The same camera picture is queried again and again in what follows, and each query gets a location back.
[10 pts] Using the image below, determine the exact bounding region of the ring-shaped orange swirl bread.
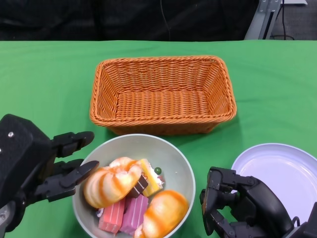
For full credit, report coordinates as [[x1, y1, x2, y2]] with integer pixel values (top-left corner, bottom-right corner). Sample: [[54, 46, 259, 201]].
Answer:
[[83, 157, 144, 209]]

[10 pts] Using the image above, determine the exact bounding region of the salmon pink cake slice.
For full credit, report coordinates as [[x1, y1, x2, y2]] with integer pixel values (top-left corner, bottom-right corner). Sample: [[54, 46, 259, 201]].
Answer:
[[98, 199, 126, 235]]

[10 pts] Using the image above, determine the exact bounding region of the green tablecloth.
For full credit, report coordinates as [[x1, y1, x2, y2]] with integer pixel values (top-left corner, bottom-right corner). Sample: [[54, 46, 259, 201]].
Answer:
[[0, 39, 317, 238]]

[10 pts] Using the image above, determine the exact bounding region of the oval orange swirl bread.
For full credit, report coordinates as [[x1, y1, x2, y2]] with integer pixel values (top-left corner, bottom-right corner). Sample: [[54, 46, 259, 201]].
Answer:
[[133, 189, 190, 238]]

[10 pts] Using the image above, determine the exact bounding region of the grey metal stand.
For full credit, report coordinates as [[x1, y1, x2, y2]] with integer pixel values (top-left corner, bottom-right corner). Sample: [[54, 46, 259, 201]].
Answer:
[[244, 0, 283, 40]]

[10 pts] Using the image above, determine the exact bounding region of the yellow cream cake slice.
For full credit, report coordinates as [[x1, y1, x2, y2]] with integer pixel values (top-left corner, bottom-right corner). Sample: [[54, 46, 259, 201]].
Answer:
[[135, 158, 164, 198]]

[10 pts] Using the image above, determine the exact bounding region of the orange wicker basket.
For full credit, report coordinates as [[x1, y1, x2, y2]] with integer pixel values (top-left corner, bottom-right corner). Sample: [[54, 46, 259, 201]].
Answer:
[[89, 56, 237, 136]]

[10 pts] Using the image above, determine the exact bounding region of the grey-green bowl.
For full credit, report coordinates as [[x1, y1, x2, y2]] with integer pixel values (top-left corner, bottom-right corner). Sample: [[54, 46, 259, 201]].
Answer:
[[72, 133, 196, 238]]

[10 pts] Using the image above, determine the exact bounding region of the magenta cake slice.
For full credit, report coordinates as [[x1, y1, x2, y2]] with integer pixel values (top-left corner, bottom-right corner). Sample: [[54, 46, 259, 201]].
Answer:
[[120, 194, 149, 235]]

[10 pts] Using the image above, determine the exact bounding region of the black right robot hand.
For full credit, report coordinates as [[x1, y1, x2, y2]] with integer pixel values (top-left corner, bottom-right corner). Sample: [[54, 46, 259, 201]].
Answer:
[[200, 166, 295, 238]]

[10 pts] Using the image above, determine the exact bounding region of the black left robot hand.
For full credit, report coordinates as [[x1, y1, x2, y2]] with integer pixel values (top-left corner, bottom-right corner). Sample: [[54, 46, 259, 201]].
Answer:
[[0, 114, 100, 208]]

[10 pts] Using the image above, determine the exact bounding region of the pale lilac plate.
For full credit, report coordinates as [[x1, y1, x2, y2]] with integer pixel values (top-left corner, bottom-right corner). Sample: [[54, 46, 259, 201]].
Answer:
[[231, 143, 317, 221]]

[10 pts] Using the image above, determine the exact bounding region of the black floor cable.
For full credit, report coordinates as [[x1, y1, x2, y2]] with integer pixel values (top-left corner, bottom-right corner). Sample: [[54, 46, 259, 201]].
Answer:
[[269, 0, 295, 40]]

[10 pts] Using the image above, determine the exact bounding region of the black backdrop cloth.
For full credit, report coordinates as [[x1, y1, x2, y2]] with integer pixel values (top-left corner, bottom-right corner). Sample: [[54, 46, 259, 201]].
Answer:
[[0, 0, 260, 42]]

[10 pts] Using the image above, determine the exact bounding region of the chocolate layer cake piece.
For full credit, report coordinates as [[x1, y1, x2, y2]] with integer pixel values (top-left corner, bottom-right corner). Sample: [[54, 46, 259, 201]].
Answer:
[[127, 175, 149, 199]]

